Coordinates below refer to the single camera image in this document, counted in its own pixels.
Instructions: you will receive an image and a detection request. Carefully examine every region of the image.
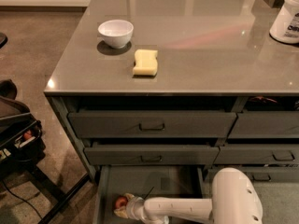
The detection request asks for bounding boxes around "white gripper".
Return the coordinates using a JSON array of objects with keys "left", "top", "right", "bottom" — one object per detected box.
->
[{"left": 114, "top": 193, "right": 145, "bottom": 221}]

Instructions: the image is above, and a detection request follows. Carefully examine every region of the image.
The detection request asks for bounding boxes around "red apple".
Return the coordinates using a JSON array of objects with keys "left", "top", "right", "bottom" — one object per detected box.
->
[{"left": 115, "top": 196, "right": 128, "bottom": 209}]

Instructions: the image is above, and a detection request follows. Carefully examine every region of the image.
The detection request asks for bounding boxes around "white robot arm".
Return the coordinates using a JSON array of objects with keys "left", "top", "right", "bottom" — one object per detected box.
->
[{"left": 114, "top": 168, "right": 263, "bottom": 224}]

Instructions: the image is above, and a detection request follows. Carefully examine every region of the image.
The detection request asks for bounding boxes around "grey open bottom drawer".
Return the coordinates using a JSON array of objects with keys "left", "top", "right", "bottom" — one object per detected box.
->
[{"left": 93, "top": 165, "right": 203, "bottom": 224}]

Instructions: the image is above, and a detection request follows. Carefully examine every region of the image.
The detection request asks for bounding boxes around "grey middle left drawer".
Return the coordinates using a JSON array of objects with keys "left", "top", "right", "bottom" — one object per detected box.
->
[{"left": 84, "top": 145, "right": 219, "bottom": 165}]

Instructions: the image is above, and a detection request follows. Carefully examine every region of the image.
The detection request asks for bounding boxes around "grey top left drawer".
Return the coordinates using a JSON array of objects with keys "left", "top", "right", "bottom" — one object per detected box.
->
[{"left": 68, "top": 110, "right": 236, "bottom": 138}]

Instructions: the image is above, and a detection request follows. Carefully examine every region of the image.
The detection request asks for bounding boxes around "grey cabinet counter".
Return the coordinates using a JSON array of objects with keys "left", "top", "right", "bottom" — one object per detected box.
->
[{"left": 45, "top": 0, "right": 299, "bottom": 175}]

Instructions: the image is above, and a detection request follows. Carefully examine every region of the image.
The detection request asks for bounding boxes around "grey bottom right drawer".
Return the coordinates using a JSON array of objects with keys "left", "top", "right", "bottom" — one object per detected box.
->
[{"left": 204, "top": 166, "right": 299, "bottom": 183}]

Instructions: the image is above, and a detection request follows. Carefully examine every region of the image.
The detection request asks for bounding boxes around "grey top right drawer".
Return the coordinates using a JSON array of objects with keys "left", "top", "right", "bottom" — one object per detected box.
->
[{"left": 229, "top": 111, "right": 299, "bottom": 139}]

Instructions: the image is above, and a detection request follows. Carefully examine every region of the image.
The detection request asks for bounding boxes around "grey middle right drawer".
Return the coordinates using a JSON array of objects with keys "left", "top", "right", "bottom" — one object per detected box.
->
[{"left": 214, "top": 144, "right": 299, "bottom": 165}]

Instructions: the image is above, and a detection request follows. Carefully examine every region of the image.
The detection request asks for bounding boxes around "black cart with items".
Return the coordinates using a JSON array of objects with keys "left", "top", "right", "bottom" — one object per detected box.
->
[{"left": 0, "top": 79, "right": 90, "bottom": 224}]

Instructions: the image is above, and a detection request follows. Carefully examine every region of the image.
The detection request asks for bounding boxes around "yellow sponge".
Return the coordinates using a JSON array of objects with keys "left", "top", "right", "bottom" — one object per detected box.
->
[{"left": 133, "top": 49, "right": 158, "bottom": 77}]

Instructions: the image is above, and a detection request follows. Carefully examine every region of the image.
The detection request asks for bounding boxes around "white ceramic bowl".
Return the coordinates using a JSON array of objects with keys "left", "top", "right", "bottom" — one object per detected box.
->
[{"left": 98, "top": 20, "right": 134, "bottom": 49}]

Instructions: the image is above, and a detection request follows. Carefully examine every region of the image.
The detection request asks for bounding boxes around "white plastic canister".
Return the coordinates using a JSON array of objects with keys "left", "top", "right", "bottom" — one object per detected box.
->
[{"left": 269, "top": 0, "right": 299, "bottom": 44}]

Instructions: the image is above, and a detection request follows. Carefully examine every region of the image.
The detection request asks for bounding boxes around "black floor cable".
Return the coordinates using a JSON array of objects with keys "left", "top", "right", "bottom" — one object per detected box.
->
[{"left": 1, "top": 179, "right": 44, "bottom": 220}]

